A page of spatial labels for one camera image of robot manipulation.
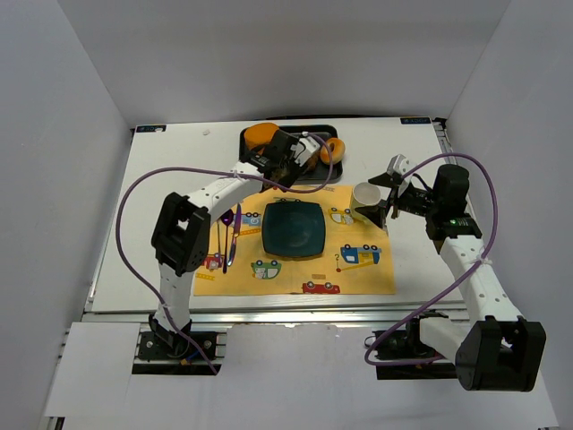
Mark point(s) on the purple iridescent knife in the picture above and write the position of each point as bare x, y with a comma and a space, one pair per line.
236, 231

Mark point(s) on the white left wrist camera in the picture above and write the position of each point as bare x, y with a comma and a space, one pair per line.
305, 149

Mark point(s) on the dark teal square plate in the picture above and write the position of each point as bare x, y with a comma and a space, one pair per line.
295, 230

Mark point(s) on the blue sticker label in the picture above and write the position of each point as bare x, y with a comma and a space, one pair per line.
415, 120
150, 128

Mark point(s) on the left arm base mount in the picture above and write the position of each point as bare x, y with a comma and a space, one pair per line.
154, 357

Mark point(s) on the aluminium table frame rail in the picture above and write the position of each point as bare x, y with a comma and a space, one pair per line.
346, 316

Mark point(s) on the orange round cake loaf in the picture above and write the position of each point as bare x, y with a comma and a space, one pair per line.
259, 135

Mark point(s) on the blue sticker label right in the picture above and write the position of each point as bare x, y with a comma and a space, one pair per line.
415, 120

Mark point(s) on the blue sticker label left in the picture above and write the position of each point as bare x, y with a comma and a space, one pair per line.
150, 128

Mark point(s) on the purple iridescent spoon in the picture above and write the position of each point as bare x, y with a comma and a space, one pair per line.
227, 220

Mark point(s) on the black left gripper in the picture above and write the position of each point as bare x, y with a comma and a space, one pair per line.
289, 158

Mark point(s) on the pale green mug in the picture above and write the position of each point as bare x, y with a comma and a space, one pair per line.
363, 194

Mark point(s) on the yellow cartoon car placemat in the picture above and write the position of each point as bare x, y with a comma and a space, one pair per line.
356, 259

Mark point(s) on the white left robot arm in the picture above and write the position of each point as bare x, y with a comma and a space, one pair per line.
181, 238

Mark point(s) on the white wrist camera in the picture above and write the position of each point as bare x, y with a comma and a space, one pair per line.
398, 165
305, 149

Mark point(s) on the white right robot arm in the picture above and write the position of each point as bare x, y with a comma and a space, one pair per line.
501, 350

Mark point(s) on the glazed bagel donut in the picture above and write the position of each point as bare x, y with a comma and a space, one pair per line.
333, 151

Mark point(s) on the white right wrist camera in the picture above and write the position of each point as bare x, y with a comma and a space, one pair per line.
398, 165

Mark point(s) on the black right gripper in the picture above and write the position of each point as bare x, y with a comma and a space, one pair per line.
393, 197

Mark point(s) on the metal tongs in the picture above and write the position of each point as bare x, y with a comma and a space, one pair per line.
284, 175

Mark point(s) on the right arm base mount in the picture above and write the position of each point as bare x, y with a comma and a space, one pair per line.
405, 344

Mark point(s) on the brown croissant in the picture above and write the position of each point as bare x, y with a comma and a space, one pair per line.
312, 162

